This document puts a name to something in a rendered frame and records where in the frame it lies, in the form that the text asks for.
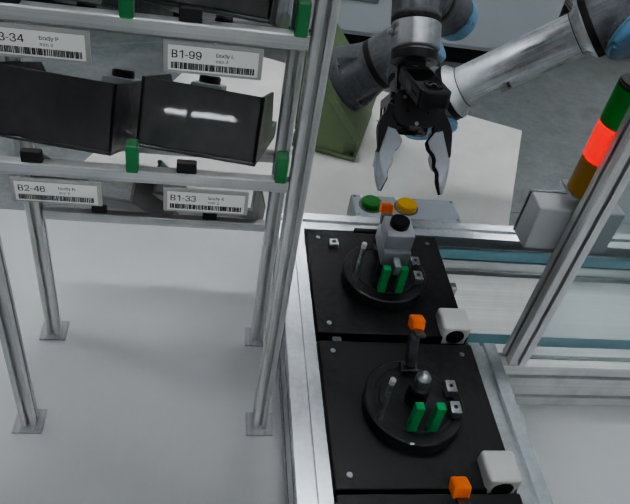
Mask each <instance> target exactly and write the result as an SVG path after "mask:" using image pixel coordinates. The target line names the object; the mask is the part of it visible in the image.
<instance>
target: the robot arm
mask: <svg viewBox="0 0 630 504"><path fill-rule="evenodd" d="M477 20H478V10H477V7H476V5H475V3H474V2H473V0H392V10H391V27H389V28H387V29H385V30H383V31H382V32H380V33H378V34H376V35H374V36H372V37H371V38H369V39H367V40H365V41H363V42H361V43H355V44H348V45H342V46H338V47H336V48H334V49H333V50H332V56H331V61H330V67H329V73H328V74H329V77H330V80H331V82H332V85H333V87H334V89H335V91H336V92H337V94H338V96H339V97H340V99H341V100H342V101H343V102H344V104H345V105H346V106H347V107H348V108H350V109H351V110H353V111H359V110H361V109H363V108H365V107H367V106H368V105H369V104H370V103H371V102H372V101H373V100H374V99H375V98H376V97H377V96H378V95H379V94H380V93H381V92H382V91H383V90H385V89H387V88H390V92H391V93H389V94H388V95H387V96H386V97H384V98H383V99H382V100H381V102H380V118H379V120H378V123H377V127H376V141H377V148H376V151H375V157H374V160H373V164H372V166H373V167H374V178H375V183H376V187H377V190H378V191H381V190H382V188H383V186H384V184H385V182H386V181H387V178H388V169H389V167H390V166H391V165H392V156H393V154H394V152H395V151H396V150H397V149H398V148H399V147H400V144H401V142H402V138H401V137H400V135H405V136H406V137H407V138H409V139H412V140H426V142H425V148H426V151H427V152H428V154H429V157H428V163H429V167H430V169H431V171H432V172H434V173H435V182H434V183H435V187H436V190H437V194H438V195H441V194H442V193H443V190H444V188H445V185H446V181H447V177H448V171H449V164H450V157H451V147H452V133H453V132H454V131H456V130H457V128H458V122H457V120H459V119H461V118H464V117H466V116H467V114H468V112H469V109H470V107H471V106H473V105H475V104H477V103H480V102H482V101H484V100H486V99H488V98H491V97H493V96H495V95H497V94H500V93H502V92H504V91H506V90H509V89H511V88H513V87H515V86H517V85H520V84H522V83H524V82H526V81H529V80H531V79H533V78H535V77H538V76H540V75H542V74H544V73H546V72H549V71H551V70H553V69H555V68H558V67H560V66H562V65H564V64H567V63H569V62H571V61H573V60H575V59H578V58H580V57H582V56H584V55H589V56H592V57H595V58H600V57H602V56H604V55H606V56H607V57H609V58H610V59H612V60H620V59H622V58H627V57H630V0H575V2H574V4H573V7H572V9H571V10H570V12H569V13H567V14H565V15H563V16H561V17H559V18H557V19H555V20H553V21H551V22H549V23H547V24H545V25H542V26H540V27H538V28H536V29H534V30H532V31H530V32H528V33H526V34H524V35H522V36H520V37H518V38H516V39H514V40H512V41H510V42H508V43H505V44H503V45H501V46H499V47H497V48H495V49H493V50H491V51H489V52H487V53H485V54H483V55H481V56H479V57H477V58H475V59H473V60H471V61H468V62H466V63H464V64H462V65H460V66H458V67H456V68H452V67H450V66H447V65H444V66H441V67H440V64H439V63H440V62H441V63H442V62H443V61H444V60H445V59H446V52H445V49H444V47H443V44H442V42H441V38H443V39H445V40H448V41H458V40H461V39H464V38H465V37H467V36H468V35H469V34H470V33H471V32H472V31H473V29H474V28H475V26H476V23H477ZM382 110H383V115H382Z"/></svg>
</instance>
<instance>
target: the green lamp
mask: <svg viewBox="0 0 630 504"><path fill-rule="evenodd" d="M629 106H630V92H629V91H628V90H626V89H625V88H623V87H622V86H621V84H620V82H619V80H618V81H617V83H616V85H615V87H614V89H613V91H612V93H611V95H610V97H609V99H608V101H607V103H606V106H605V108H604V110H603V112H602V114H601V116H600V120H601V122H602V123H603V125H605V126H606V127H607V128H609V129H610V130H612V131H614V132H616V131H617V129H618V127H619V125H620V123H621V121H622V119H623V118H624V116H625V114H626V112H627V110H628V108H629Z"/></svg>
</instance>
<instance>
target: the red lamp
mask: <svg viewBox="0 0 630 504"><path fill-rule="evenodd" d="M614 135H615V132H614V131H612V130H610V129H609V128H607V127H606V126H605V125H603V123H602V122H601V120H600V118H599V120H598V122H597V124H596V126H595V128H594V130H593V132H592V134H591V136H590V138H589V140H588V142H587V144H586V146H585V148H584V150H583V155H584V157H585V159H586V160H587V161H588V162H590V163H591V164H593V165H594V166H596V167H598V166H599V164H600V162H601V160H602V158H603V156H604V154H605V152H606V150H607V149H608V147H609V145H610V143H611V141H612V139H613V137H614Z"/></svg>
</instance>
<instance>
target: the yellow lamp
mask: <svg viewBox="0 0 630 504"><path fill-rule="evenodd" d="M596 170H597V167H596V166H594V165H593V164H591V163H590V162H588V161H587V160H586V159H585V157H584V155H583V153H582V155H581V157H580V159H579V161H578V163H577V165H576V167H575V169H574V171H573V173H572V175H571V177H570V179H569V181H568V183H567V187H568V189H569V191H570V192H571V193H572V194H573V195H574V196H576V197H577V198H579V199H582V197H583V195H584V193H585V191H586V189H587V187H588V185H589V183H590V181H591V180H592V178H593V176H594V174H595V172H596Z"/></svg>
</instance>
